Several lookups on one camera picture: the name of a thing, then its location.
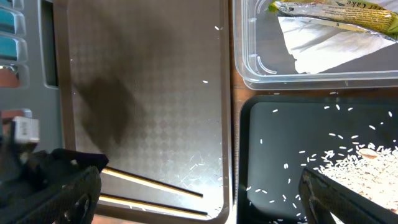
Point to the rice and food scraps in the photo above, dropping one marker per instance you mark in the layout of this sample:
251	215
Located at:
370	171

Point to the light blue bowl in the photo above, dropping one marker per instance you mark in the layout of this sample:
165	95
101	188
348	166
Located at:
8	28

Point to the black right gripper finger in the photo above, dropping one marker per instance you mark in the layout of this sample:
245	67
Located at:
323	199

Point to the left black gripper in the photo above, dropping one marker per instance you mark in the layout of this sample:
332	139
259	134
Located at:
27	195

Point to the green snack wrapper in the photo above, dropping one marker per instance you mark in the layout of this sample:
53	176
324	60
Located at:
361	16

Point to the wooden chopstick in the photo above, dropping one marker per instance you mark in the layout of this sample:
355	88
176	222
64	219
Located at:
150	183
154	207

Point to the black waste tray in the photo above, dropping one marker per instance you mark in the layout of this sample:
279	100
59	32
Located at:
281	135

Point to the clear plastic bin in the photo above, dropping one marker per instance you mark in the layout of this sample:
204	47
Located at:
263	62

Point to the grey dish rack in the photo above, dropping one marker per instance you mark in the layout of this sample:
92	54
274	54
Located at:
38	94

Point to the dark brown serving tray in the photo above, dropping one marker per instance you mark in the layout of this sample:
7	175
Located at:
147	84

